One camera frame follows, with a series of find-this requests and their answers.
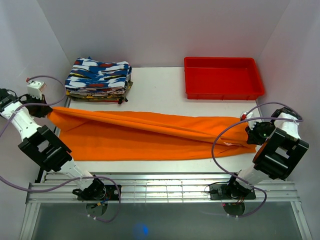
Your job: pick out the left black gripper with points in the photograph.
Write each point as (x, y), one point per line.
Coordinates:
(43, 110)

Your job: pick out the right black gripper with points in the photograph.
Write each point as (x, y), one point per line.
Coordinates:
(253, 138)

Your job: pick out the orange trousers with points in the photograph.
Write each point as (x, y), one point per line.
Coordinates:
(148, 136)

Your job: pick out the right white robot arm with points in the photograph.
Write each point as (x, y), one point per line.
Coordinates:
(281, 150)

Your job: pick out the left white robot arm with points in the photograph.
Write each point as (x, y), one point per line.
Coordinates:
(43, 146)

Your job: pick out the blue patterned folded trousers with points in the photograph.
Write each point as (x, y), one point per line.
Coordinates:
(87, 73)

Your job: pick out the stack of folded clothes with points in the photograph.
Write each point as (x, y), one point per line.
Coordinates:
(119, 96)

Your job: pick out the red plastic tray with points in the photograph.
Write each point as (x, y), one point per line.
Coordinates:
(222, 78)

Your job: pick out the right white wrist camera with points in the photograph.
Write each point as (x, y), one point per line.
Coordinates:
(249, 116)

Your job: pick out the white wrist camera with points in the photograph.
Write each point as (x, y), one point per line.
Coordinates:
(249, 116)
(35, 88)

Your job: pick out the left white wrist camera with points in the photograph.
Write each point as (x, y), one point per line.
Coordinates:
(35, 88)

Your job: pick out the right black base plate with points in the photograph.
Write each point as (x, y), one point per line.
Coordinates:
(224, 191)

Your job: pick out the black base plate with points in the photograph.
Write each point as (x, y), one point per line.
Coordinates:
(224, 191)
(108, 192)

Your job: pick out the aluminium frame rails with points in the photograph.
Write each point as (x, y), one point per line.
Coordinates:
(165, 181)

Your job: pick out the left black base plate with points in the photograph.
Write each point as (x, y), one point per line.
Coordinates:
(108, 192)

